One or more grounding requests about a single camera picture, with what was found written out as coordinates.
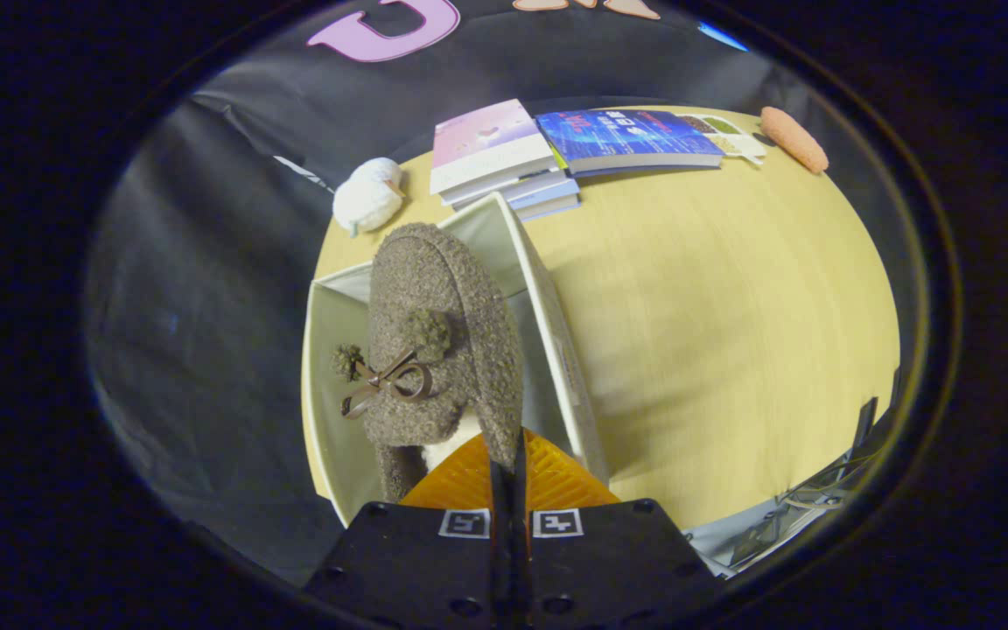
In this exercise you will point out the dark metal frame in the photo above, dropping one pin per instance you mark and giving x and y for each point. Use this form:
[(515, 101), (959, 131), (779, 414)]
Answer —
[(863, 424)]

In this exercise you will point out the pink cover book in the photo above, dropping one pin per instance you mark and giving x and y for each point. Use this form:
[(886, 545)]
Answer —
[(486, 136)]

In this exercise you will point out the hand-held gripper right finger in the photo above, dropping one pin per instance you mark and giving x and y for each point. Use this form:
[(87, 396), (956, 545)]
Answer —
[(609, 560)]

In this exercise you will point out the grey fabric storage box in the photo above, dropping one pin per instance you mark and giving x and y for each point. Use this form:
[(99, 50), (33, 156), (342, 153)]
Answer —
[(329, 394)]

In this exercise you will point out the white cover book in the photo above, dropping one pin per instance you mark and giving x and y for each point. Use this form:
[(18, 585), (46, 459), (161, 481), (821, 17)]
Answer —
[(513, 187)]

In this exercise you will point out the pale blue cover book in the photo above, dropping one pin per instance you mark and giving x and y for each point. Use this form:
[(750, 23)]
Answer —
[(548, 201)]

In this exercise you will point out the dark blue cover book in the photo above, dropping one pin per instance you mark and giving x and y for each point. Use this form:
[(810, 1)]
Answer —
[(626, 136)]

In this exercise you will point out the white plush toy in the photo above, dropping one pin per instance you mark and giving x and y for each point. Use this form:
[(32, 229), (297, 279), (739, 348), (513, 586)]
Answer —
[(368, 197)]

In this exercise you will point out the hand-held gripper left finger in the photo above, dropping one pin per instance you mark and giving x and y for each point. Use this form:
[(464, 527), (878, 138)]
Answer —
[(416, 560)]

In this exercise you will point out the orange plush stick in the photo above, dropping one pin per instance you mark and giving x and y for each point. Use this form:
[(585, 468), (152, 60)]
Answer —
[(793, 138)]

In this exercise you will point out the black backdrop cloth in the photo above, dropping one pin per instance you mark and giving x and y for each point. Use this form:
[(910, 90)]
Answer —
[(206, 306)]

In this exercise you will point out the grey wool shoe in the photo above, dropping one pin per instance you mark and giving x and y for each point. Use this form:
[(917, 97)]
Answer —
[(434, 280)]

